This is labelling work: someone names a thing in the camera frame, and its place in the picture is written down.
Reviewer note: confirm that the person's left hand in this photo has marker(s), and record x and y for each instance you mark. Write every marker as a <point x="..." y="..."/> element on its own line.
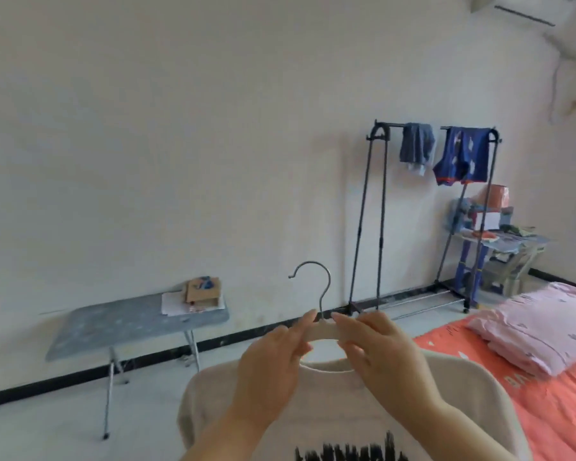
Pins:
<point x="264" y="374"/>

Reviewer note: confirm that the person's right hand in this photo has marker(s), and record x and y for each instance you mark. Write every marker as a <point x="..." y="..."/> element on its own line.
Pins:
<point x="393" y="364"/>

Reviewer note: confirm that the person's right thumb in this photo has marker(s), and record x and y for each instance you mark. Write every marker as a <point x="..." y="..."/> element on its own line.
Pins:
<point x="357" y="357"/>

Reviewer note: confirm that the person's left thumb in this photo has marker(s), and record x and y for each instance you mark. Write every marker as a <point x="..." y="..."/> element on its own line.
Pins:
<point x="301" y="351"/>

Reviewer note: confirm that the white hanger with metal hook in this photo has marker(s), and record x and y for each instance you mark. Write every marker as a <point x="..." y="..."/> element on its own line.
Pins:
<point x="324" y="332"/>

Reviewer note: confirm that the person's right forearm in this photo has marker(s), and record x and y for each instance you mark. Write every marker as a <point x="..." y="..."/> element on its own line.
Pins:
<point x="456" y="434"/>

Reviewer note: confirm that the person's left forearm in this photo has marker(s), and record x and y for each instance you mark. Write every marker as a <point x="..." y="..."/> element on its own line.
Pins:
<point x="221" y="441"/>

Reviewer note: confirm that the black clothes rack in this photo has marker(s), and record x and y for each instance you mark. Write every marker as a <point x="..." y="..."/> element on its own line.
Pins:
<point x="356" y="308"/>

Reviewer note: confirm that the cream sweater with black print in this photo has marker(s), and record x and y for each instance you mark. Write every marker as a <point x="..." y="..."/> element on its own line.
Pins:
<point x="326" y="408"/>

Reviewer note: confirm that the small cardboard box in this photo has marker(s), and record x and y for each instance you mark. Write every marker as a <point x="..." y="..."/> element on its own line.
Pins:
<point x="202" y="291"/>

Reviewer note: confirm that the white paper sheet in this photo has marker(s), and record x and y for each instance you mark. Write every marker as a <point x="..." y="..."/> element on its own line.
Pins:
<point x="173" y="303"/>

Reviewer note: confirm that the white plastic stool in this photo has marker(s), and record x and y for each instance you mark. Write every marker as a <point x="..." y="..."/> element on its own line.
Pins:
<point x="511" y="273"/>

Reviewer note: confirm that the orange cloth item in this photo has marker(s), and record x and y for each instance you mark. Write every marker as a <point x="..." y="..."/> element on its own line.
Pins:
<point x="483" y="233"/>

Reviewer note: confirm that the grey-blue ironing board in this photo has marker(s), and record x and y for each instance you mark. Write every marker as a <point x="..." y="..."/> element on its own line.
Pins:
<point x="125" y="322"/>

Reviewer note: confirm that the pink folded quilt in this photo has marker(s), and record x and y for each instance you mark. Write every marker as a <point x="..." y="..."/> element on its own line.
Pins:
<point x="537" y="331"/>

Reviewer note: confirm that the blue patterned folding table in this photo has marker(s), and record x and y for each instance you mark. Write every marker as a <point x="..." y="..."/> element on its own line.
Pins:
<point x="513" y="244"/>

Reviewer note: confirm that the orange printed bed sheet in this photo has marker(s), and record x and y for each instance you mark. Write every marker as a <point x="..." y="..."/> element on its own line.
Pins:
<point x="557" y="408"/>

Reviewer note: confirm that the orange box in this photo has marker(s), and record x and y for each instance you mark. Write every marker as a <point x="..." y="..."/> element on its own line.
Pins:
<point x="496" y="196"/>

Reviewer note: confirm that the denim garment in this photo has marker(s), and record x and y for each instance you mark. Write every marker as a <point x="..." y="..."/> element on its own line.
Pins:
<point x="416" y="144"/>

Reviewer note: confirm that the blue patterned garment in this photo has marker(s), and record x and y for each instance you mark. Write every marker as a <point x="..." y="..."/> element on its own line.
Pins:
<point x="463" y="156"/>

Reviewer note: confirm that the white air conditioner pipe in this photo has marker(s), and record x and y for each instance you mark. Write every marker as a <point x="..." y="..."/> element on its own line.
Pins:
<point x="571" y="50"/>

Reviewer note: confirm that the white air conditioner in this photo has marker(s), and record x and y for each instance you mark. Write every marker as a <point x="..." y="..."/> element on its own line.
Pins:
<point x="533" y="4"/>

